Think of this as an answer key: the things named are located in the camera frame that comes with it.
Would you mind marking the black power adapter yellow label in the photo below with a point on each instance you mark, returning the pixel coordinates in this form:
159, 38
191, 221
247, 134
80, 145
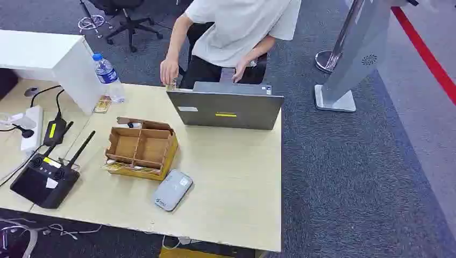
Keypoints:
54, 131

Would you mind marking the person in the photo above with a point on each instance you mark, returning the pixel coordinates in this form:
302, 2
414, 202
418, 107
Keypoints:
235, 28

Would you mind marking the white desk partition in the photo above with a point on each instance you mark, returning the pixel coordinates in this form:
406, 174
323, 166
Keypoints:
53, 57

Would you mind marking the grey power bank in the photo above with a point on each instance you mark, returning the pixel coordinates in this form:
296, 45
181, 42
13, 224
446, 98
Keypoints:
172, 189

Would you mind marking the black remote controller with antennas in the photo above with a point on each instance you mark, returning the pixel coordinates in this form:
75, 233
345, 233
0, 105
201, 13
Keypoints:
46, 178

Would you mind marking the red barrier belt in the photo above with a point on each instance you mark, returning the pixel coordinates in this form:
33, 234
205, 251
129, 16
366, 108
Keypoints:
425, 53

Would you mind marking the clear water bottle blue cap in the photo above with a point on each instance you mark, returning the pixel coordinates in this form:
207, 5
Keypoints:
108, 76

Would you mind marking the yellow card pack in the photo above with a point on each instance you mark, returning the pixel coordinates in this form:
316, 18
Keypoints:
103, 105

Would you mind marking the grey laptop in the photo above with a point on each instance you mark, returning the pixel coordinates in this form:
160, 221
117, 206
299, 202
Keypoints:
228, 108

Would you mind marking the wooden card box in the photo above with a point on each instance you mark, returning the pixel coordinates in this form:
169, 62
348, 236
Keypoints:
142, 147

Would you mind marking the white power strip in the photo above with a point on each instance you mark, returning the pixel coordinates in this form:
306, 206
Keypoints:
32, 128

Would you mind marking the silver stanchion post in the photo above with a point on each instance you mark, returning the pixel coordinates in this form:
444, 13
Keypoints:
336, 42

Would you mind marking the black office chair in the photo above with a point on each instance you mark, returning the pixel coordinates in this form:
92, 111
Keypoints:
124, 18

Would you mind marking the grey kiosk stand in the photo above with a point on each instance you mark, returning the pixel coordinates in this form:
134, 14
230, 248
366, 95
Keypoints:
356, 53

